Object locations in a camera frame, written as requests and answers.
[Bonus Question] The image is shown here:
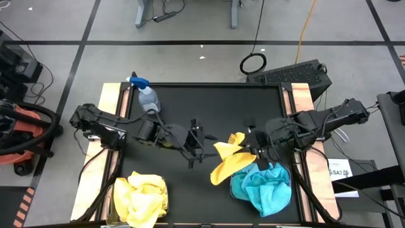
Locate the black power strip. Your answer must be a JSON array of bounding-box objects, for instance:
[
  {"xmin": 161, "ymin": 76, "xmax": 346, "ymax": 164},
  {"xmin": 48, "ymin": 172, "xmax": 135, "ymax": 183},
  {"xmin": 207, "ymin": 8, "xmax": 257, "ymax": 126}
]
[{"xmin": 153, "ymin": 11, "xmax": 177, "ymax": 23}]

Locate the black cable bundle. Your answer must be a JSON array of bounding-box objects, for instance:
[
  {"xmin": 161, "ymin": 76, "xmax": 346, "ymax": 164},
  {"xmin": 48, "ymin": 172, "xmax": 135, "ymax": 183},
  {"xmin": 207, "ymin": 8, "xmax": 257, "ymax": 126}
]
[
  {"xmin": 289, "ymin": 148, "xmax": 342, "ymax": 224},
  {"xmin": 75, "ymin": 148, "xmax": 126, "ymax": 222}
]

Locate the spray bottle with blue trigger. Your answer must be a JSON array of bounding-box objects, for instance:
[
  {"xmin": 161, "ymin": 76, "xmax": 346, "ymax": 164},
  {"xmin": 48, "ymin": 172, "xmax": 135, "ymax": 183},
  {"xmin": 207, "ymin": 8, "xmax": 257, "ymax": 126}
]
[{"xmin": 125, "ymin": 77, "xmax": 162, "ymax": 115}]

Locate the black equipment stack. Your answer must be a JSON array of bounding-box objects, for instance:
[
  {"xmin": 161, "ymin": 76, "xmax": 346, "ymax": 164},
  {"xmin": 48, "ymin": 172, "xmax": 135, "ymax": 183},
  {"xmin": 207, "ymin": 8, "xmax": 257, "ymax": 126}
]
[{"xmin": 0, "ymin": 30, "xmax": 44, "ymax": 103}]

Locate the black table frame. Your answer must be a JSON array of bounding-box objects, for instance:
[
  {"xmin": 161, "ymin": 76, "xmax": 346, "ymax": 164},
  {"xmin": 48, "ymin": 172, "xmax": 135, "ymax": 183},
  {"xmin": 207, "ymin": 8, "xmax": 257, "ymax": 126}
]
[{"xmin": 94, "ymin": 81, "xmax": 319, "ymax": 228}]

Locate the orange and black vacuum cleaner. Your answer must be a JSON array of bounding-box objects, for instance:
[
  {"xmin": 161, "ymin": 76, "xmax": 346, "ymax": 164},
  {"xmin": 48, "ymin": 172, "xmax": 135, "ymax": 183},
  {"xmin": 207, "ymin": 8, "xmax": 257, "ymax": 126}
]
[{"xmin": 0, "ymin": 98, "xmax": 64, "ymax": 177}]

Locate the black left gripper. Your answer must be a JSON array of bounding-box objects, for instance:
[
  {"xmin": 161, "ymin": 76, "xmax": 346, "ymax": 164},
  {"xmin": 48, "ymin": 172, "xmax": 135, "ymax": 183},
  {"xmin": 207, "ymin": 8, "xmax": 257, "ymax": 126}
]
[{"xmin": 186, "ymin": 125, "xmax": 219, "ymax": 169}]

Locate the white paper sign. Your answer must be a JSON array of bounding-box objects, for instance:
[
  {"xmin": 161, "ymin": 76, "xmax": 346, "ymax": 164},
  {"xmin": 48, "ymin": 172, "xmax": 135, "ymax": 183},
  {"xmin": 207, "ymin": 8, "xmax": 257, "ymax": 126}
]
[{"xmin": 327, "ymin": 158, "xmax": 360, "ymax": 198}]

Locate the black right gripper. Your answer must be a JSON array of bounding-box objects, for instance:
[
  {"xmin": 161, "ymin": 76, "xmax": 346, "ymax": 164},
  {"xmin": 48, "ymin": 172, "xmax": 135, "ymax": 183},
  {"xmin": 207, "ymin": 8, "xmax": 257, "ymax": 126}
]
[{"xmin": 246, "ymin": 128, "xmax": 273, "ymax": 172}]

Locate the wooden table side board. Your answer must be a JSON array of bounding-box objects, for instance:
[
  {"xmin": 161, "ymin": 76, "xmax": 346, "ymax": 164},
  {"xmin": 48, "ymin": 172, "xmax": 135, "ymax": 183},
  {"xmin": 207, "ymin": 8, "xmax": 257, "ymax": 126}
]
[
  {"xmin": 70, "ymin": 82, "xmax": 131, "ymax": 222},
  {"xmin": 282, "ymin": 82, "xmax": 341, "ymax": 222}
]

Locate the yellow cable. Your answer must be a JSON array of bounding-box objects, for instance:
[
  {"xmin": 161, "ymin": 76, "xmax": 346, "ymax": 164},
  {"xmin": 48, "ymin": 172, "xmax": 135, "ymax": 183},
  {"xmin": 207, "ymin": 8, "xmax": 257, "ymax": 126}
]
[{"xmin": 294, "ymin": 0, "xmax": 318, "ymax": 65}]

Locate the gray desk leg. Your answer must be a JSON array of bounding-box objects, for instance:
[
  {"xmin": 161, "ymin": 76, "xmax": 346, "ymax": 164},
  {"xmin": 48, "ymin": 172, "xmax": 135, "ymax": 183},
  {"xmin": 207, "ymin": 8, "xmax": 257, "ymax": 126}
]
[
  {"xmin": 230, "ymin": 0, "xmax": 239, "ymax": 30},
  {"xmin": 135, "ymin": 0, "xmax": 150, "ymax": 29}
]

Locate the clear plastic bin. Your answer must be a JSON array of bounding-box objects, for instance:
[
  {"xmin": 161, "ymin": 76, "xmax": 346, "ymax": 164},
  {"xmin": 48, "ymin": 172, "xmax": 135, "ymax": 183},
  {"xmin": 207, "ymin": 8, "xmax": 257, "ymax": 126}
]
[
  {"xmin": 106, "ymin": 179, "xmax": 170, "ymax": 227},
  {"xmin": 229, "ymin": 163, "xmax": 292, "ymax": 212}
]

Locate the black coiled cable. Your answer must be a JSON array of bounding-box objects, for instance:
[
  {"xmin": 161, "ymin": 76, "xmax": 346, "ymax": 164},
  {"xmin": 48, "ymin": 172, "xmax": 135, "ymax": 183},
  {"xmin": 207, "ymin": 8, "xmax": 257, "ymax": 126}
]
[{"xmin": 239, "ymin": 0, "xmax": 268, "ymax": 76}]

